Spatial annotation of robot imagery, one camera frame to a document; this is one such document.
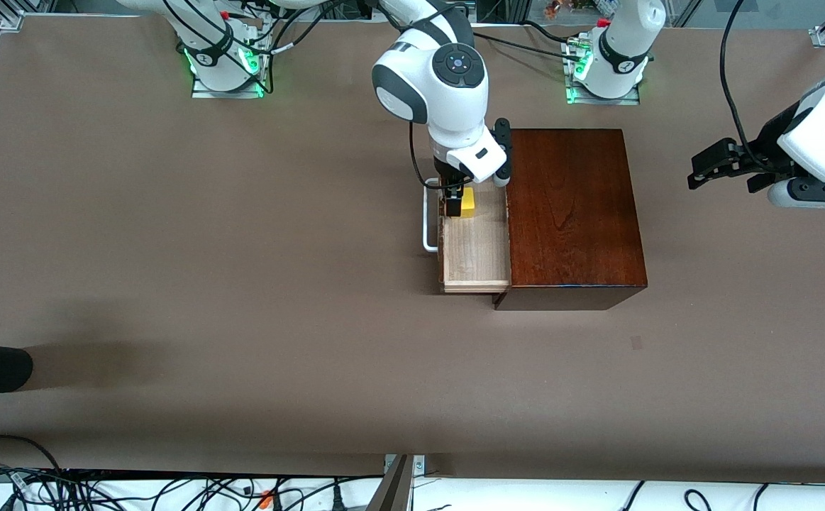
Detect dark brown wooden cabinet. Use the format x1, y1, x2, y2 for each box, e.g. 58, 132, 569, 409
492, 128, 648, 312

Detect small colourful figurines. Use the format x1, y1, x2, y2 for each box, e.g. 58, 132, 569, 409
543, 0, 597, 18

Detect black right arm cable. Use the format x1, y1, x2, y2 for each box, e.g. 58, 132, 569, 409
409, 119, 455, 189

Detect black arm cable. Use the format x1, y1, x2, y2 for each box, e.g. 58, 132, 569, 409
720, 0, 775, 175
409, 119, 455, 189

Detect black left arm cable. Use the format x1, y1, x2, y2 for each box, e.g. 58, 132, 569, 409
720, 0, 775, 175

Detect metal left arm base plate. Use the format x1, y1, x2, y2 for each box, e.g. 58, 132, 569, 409
563, 39, 642, 106

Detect long black base cable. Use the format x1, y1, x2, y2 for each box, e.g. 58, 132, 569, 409
472, 21, 587, 61

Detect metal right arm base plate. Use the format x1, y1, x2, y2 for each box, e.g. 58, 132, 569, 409
191, 70, 267, 99

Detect black base cable bundle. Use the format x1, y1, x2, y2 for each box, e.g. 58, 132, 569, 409
221, 0, 356, 57

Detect grey metal bracket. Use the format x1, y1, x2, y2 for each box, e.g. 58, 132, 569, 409
366, 454, 427, 511

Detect tangled black cable bundle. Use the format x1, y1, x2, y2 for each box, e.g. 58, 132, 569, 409
0, 434, 384, 511

